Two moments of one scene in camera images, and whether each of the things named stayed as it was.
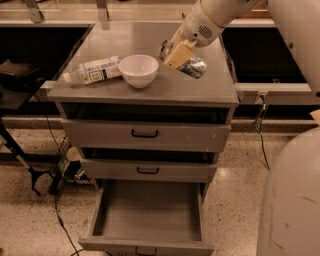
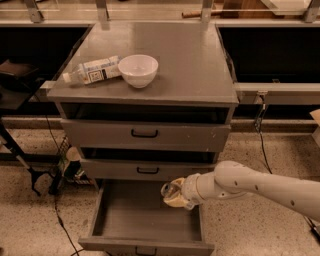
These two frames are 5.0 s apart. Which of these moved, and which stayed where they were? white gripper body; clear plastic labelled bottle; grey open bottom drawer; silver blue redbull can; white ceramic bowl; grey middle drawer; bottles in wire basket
Moved: silver blue redbull can; white gripper body
Stayed: grey middle drawer; bottles in wire basket; grey open bottom drawer; white ceramic bowl; clear plastic labelled bottle
